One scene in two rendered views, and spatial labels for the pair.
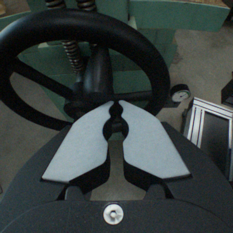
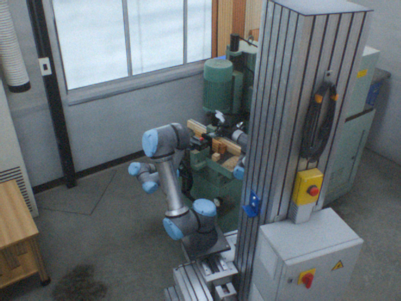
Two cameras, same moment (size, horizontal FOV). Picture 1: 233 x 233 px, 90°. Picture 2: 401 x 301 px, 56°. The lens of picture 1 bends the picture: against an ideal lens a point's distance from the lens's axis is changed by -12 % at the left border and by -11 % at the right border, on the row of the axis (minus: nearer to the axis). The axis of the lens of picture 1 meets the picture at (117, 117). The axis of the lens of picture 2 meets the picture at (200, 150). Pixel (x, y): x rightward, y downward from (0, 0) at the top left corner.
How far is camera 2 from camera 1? 2.26 m
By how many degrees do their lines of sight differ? 40
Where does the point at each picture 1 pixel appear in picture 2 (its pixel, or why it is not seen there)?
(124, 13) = (194, 159)
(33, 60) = not seen: hidden behind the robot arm
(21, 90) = not seen: hidden behind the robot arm
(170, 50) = (218, 179)
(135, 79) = (207, 186)
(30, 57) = not seen: hidden behind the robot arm
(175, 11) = (216, 165)
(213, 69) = (378, 278)
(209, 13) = (225, 171)
